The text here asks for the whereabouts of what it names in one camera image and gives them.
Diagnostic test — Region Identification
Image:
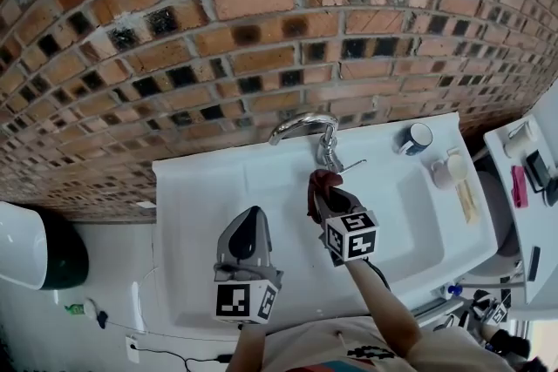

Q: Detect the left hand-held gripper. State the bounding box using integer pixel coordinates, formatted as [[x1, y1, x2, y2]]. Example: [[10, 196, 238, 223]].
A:
[[212, 205, 284, 326]]

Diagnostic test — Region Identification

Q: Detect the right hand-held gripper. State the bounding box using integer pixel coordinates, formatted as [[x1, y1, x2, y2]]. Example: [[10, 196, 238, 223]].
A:
[[313, 186, 379, 267]]

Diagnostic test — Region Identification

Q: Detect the dark red cloth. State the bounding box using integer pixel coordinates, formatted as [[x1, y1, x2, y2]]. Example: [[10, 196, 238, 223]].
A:
[[307, 169, 344, 223]]

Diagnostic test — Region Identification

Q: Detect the chrome faucet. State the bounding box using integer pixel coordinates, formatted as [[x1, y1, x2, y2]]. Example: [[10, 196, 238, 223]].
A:
[[268, 112, 367, 175]]

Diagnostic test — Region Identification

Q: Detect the person's left forearm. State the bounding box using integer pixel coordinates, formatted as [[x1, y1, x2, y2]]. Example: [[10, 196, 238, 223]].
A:
[[226, 321, 267, 372]]

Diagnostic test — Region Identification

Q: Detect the person's right forearm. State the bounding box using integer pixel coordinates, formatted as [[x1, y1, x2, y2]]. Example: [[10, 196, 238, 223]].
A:
[[346, 257, 422, 359]]

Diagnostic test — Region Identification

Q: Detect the pink item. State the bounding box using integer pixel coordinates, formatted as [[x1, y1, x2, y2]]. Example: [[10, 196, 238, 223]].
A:
[[510, 165, 528, 208]]

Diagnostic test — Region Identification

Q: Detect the white ceramic sink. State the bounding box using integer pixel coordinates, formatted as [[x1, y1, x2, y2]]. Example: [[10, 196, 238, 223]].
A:
[[152, 112, 498, 341]]

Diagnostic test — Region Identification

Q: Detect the person's beige shirt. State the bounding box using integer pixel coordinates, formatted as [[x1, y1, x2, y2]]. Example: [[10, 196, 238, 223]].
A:
[[256, 315, 507, 372]]

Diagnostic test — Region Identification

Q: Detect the pale pink cup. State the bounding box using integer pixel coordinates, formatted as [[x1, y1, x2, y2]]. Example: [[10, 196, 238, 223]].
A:
[[431, 159, 457, 190]]

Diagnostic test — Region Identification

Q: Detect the navy blue mug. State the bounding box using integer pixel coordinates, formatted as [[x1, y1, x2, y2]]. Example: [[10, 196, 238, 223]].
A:
[[394, 122, 434, 157]]

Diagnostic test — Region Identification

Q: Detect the white power socket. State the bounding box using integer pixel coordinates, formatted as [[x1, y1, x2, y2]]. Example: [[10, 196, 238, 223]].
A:
[[125, 335, 140, 364]]

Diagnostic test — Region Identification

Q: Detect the light wooden comb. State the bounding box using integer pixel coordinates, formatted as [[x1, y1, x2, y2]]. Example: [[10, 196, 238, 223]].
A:
[[455, 179, 480, 225]]

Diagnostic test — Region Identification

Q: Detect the black round bin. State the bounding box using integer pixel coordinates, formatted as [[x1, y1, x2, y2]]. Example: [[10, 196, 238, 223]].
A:
[[37, 211, 91, 291]]

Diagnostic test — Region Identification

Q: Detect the white side shelf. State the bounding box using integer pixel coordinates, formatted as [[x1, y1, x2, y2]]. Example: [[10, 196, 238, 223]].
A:
[[483, 91, 558, 306]]

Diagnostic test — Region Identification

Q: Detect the white paper roll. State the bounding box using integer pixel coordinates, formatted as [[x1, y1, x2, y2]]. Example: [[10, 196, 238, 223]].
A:
[[504, 119, 540, 158]]

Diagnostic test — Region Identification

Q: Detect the black box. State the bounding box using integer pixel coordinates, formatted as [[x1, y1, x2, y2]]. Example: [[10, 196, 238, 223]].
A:
[[525, 150, 553, 193]]

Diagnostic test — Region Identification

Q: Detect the white curved toilet bowl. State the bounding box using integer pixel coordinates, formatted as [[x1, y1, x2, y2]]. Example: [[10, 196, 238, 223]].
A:
[[0, 200, 48, 291]]

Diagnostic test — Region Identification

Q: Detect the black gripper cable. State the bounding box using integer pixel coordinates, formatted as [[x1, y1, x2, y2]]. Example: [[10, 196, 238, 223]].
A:
[[369, 260, 392, 292]]

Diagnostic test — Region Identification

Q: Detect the black power cable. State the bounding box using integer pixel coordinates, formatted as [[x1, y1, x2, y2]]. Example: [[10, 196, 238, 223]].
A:
[[137, 344, 235, 369]]

